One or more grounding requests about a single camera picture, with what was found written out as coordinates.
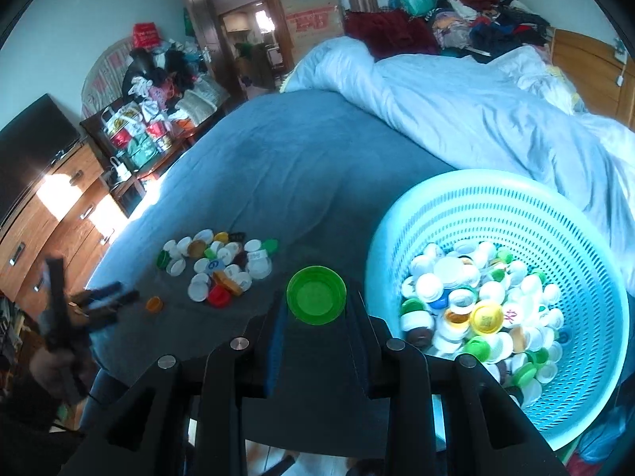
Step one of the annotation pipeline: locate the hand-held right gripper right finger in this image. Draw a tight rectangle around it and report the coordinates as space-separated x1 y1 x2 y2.
346 289 566 476

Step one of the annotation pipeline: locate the stack of colourful packets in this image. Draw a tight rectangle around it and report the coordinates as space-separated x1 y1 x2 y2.
102 102 194 167

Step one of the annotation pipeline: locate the maroon blanket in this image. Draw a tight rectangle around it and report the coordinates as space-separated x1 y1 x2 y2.
344 9 440 60

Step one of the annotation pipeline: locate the white wall charger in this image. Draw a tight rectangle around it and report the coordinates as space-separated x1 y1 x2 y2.
614 40 628 85

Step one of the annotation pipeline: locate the person's left hand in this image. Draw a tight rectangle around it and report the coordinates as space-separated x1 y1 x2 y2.
29 347 70 400

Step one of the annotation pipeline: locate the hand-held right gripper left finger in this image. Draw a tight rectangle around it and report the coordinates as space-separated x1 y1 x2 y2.
60 289 292 476

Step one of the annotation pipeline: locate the white kettle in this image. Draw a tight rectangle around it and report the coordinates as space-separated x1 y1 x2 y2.
106 156 132 184

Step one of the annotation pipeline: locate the wooden dresser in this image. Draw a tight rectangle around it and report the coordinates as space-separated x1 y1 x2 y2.
0 141 127 318

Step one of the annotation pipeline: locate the pink patterned rolled mattress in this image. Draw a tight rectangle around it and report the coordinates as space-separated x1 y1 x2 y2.
82 37 150 120

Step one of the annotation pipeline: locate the pile of mixed clothes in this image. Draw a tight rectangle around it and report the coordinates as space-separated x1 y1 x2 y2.
121 40 229 125

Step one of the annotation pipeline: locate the pile of plastic bottle caps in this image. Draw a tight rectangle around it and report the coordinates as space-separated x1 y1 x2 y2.
399 240 566 407
156 228 279 308

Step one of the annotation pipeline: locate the light blue duvet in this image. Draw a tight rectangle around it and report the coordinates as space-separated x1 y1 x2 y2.
283 37 635 283

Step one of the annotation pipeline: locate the blue plastic bag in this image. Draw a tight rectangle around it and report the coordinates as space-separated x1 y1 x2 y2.
578 401 631 464

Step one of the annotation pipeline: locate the wooden headboard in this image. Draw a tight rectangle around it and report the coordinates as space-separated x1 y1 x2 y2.
548 27 635 132

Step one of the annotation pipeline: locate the red plastic bag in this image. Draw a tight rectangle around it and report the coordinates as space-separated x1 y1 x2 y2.
131 22 162 50

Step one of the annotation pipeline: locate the large yellow cap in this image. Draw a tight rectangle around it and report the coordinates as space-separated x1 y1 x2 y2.
469 300 505 335

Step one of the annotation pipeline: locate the dark wooden door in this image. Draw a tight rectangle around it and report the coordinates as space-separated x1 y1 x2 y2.
175 0 234 100

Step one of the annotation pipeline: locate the teal perforated plastic basket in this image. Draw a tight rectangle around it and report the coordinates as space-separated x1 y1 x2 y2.
364 169 631 449

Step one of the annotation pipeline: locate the large green cap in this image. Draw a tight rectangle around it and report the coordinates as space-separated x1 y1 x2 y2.
286 265 348 326

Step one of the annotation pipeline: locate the heap of colourful clothes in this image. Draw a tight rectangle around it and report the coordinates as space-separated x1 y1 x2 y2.
427 0 554 63

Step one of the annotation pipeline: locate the black television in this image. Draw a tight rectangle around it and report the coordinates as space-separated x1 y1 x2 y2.
0 93 83 229

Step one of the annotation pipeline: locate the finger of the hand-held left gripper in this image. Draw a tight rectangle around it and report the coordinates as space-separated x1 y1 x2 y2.
82 280 126 307
90 290 141 331

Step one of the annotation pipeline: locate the white woven bag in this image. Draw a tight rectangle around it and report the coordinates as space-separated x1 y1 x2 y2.
176 79 229 127

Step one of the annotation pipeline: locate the teal bag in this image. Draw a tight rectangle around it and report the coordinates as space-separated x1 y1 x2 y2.
388 0 437 18

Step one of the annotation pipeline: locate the cardboard box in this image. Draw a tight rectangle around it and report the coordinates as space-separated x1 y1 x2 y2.
278 0 345 65

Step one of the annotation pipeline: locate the dark wooden side cabinet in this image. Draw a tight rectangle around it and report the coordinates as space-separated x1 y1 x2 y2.
79 102 231 219

